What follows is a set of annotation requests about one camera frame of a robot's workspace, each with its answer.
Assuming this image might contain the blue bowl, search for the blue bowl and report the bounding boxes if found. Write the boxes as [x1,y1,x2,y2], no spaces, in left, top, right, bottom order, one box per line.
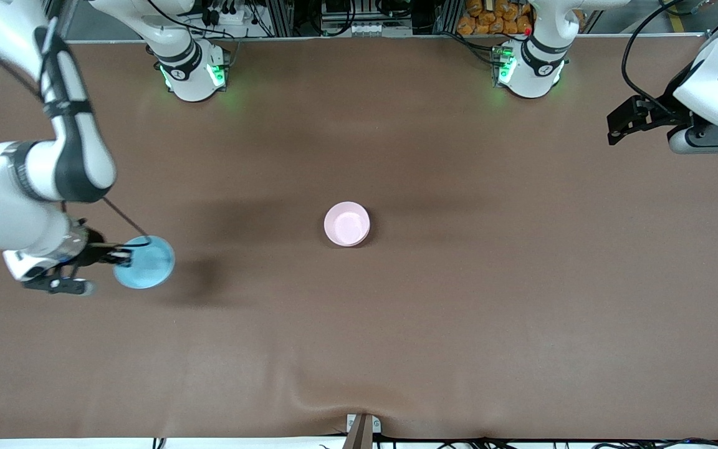
[113,234,176,290]

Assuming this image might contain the pink bowl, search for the pink bowl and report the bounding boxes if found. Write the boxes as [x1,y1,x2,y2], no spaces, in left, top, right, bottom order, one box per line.
[323,200,371,248]

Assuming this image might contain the orange items box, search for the orange items box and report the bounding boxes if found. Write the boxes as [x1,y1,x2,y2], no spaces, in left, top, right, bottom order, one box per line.
[456,0,535,36]

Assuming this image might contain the brown table mat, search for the brown table mat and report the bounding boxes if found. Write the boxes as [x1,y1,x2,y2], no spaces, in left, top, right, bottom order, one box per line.
[0,36,718,441]

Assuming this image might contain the white terminal block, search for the white terminal block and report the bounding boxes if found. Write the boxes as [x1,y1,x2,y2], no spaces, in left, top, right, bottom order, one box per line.
[349,22,414,37]

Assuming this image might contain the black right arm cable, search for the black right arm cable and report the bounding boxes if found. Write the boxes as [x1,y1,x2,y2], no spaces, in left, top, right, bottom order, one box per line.
[102,196,152,248]

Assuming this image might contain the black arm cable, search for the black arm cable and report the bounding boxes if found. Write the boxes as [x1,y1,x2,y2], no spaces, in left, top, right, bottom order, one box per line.
[621,0,718,117]
[102,196,152,248]

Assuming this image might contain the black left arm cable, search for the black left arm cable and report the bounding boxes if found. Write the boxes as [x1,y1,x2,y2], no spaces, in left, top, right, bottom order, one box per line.
[621,0,718,117]

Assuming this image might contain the aluminium frame profile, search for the aluminium frame profile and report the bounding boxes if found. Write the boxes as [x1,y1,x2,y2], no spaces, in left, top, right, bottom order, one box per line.
[433,0,463,36]
[268,0,295,38]

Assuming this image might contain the brown camera post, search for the brown camera post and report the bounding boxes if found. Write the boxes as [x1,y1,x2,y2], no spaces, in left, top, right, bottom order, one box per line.
[342,416,374,449]

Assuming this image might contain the grey metal mounting bracket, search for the grey metal mounting bracket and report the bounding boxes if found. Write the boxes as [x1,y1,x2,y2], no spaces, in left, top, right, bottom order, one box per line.
[346,413,382,435]

